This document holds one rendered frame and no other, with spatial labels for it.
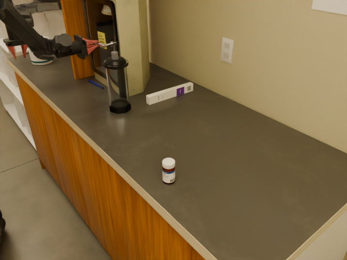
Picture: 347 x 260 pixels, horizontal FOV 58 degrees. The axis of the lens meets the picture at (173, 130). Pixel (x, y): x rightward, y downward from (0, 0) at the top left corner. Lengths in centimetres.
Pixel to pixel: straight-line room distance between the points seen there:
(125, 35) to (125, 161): 61
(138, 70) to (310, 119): 81
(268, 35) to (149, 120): 61
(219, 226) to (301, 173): 38
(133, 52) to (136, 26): 12
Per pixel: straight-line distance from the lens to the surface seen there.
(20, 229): 236
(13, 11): 123
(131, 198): 122
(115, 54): 137
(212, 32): 162
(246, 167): 112
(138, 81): 159
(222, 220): 93
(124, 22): 147
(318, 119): 137
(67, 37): 141
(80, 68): 184
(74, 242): 216
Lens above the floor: 162
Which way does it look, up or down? 32 degrees down
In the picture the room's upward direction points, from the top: straight up
